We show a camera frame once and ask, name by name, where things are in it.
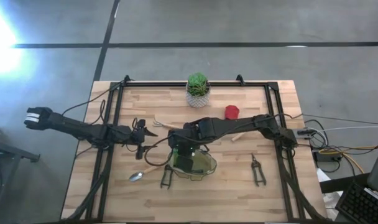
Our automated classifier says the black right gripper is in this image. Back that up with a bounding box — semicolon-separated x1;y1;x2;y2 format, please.
168;129;202;173

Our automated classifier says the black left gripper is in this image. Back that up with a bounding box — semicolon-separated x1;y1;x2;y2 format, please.
128;126;159;160

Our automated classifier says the red gardening glove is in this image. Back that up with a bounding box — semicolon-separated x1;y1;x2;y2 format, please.
224;105;241;121

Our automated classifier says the beige green gardening bag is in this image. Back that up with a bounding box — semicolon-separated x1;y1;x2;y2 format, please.
167;147;218;182

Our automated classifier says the succulent in patterned white pot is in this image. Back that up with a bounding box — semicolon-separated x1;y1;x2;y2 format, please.
185;72;211;109

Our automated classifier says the grey hub box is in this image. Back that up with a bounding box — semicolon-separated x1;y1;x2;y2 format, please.
296;128;315;139

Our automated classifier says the black side cart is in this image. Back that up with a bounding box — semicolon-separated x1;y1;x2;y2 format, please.
0;123;40;224

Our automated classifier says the white paper sheet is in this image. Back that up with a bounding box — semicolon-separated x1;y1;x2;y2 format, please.
316;167;344;220

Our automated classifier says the dark side desk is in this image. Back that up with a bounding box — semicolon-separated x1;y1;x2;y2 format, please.
319;172;376;194

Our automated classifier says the black keyboard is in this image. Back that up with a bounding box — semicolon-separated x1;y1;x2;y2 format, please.
334;181;378;224

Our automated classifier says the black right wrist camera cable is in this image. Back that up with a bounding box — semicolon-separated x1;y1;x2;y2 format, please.
144;136;174;167

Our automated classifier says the wooden handled hand rake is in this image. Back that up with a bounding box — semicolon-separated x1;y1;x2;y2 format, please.
152;119;181;131

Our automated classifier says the black metal table frame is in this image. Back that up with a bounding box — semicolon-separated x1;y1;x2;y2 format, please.
64;74;325;222

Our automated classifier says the yellow cable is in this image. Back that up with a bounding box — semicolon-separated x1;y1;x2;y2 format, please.
318;145;378;174

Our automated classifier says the thin black cable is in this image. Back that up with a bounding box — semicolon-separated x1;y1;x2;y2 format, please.
300;113;378;125

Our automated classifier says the white cable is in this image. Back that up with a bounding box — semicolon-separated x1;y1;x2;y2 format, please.
307;125;378;134

